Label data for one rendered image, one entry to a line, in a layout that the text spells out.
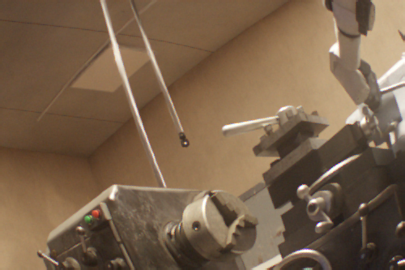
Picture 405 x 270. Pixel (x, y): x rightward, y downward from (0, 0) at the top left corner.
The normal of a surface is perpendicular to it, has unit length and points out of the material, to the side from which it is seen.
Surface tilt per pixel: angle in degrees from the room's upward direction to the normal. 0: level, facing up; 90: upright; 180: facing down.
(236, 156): 90
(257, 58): 90
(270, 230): 90
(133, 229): 90
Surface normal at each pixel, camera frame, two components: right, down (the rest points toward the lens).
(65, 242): -0.64, -0.08
